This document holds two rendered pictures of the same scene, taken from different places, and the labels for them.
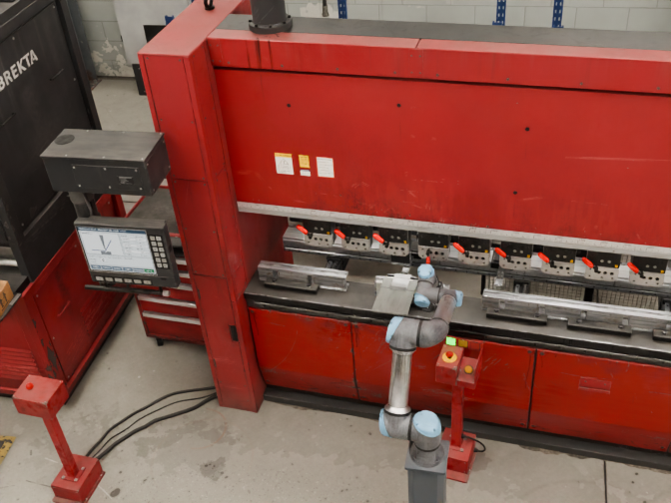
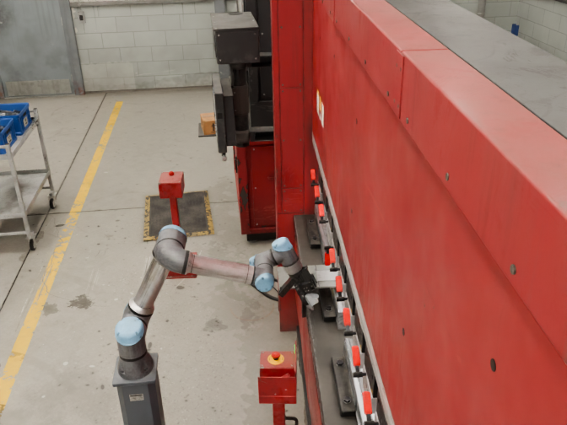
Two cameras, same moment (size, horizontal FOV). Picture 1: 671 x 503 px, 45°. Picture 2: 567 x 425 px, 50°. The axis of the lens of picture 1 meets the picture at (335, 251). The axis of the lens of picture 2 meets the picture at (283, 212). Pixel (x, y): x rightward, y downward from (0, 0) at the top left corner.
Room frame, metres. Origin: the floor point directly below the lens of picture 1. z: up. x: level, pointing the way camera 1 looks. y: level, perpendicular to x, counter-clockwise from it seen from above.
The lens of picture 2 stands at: (2.14, -2.47, 2.58)
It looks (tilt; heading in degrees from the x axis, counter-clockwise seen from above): 28 degrees down; 68
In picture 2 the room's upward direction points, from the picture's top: 1 degrees counter-clockwise
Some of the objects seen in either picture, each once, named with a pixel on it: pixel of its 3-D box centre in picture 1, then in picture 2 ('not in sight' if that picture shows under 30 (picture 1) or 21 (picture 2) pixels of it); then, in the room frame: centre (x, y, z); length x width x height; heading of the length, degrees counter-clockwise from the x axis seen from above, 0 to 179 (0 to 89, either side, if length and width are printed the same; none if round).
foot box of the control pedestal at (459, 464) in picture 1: (454, 454); not in sight; (2.83, -0.56, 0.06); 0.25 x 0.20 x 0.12; 156
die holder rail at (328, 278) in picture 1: (303, 275); (324, 231); (3.44, 0.19, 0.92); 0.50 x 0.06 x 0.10; 71
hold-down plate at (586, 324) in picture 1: (599, 326); not in sight; (2.87, -1.26, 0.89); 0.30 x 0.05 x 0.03; 71
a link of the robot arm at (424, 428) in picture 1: (425, 428); (131, 336); (2.29, -0.32, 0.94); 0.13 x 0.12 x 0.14; 70
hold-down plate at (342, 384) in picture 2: (516, 315); (342, 384); (3.00, -0.88, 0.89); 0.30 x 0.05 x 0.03; 71
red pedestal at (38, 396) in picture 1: (58, 438); (175, 224); (2.88, 1.55, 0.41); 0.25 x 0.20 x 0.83; 161
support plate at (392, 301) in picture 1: (394, 295); (305, 277); (3.12, -0.28, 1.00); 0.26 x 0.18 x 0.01; 161
